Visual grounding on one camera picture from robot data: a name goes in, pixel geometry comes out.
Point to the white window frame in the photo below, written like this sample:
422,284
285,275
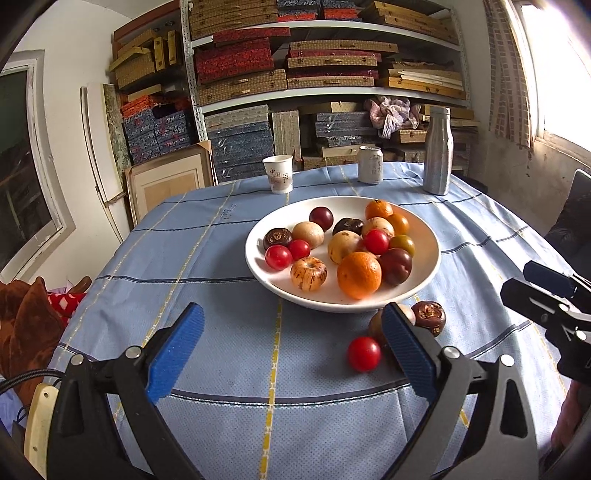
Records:
46,184

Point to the person's right hand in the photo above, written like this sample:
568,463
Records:
572,415

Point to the silver ribbed bottle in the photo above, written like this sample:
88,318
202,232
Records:
437,152

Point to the white metal shelving rack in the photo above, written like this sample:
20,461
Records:
332,93

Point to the dark purple plum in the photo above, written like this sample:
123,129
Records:
321,218

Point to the striped orange apple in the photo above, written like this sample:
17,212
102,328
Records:
309,273

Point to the bright window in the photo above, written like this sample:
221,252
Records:
563,69

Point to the white paper cup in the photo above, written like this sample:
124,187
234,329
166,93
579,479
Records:
279,174

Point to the long woven straw box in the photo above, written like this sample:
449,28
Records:
242,87

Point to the blue checked tablecloth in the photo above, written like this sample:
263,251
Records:
184,277

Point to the light wooden picture frame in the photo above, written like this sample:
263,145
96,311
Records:
171,184

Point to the greenish tan round fruit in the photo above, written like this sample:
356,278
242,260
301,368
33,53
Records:
376,325

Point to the white leaning board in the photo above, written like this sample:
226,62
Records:
99,161

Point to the pale lilac cloth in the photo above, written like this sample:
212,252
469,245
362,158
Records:
9,420

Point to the red white patterned cloth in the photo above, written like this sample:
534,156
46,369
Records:
64,304

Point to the large orange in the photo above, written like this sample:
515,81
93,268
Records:
359,274

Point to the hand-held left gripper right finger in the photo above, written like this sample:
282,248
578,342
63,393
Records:
408,350

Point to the beige checked curtain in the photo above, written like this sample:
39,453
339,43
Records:
510,78

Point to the black chair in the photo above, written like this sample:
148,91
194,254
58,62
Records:
572,221

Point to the white drink can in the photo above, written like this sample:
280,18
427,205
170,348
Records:
370,165

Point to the large tan round fruit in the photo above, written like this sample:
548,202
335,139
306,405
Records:
345,247

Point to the pile of blue floral boxes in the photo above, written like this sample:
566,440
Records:
157,134

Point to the stack of yellow woven boxes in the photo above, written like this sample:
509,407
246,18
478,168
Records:
138,64

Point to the small tangerine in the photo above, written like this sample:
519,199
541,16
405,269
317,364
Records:
378,209

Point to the stack of red fabric boxes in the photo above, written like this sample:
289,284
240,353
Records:
233,60

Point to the white oval plate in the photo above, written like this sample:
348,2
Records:
427,240

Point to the pink crumpled cloth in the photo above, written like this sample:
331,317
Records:
392,115

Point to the upright grey woven box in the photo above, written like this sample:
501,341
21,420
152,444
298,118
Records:
286,134

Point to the dark brown mangosteen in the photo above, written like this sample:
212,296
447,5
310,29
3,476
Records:
429,317
348,226
277,238

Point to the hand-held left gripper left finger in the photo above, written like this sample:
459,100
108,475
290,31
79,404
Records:
175,353

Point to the green marbled panel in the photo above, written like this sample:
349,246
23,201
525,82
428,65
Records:
115,129

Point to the stack of woven straw boxes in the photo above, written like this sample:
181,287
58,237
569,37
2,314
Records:
330,82

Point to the small orange kumquat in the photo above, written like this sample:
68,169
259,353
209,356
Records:
400,224

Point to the pale wooden flat box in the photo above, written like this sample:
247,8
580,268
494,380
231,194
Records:
341,151

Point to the stack of light wooden boxes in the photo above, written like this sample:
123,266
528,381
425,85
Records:
420,78

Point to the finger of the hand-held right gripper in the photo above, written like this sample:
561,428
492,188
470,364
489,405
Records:
547,277
531,300

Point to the stack of dark blue boxes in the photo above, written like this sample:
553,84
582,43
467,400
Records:
240,147
346,129

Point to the brown plush toy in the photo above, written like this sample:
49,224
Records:
27,332

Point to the dark red plum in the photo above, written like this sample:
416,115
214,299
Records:
396,266

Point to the yellow green small fruit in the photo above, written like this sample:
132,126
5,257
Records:
403,244

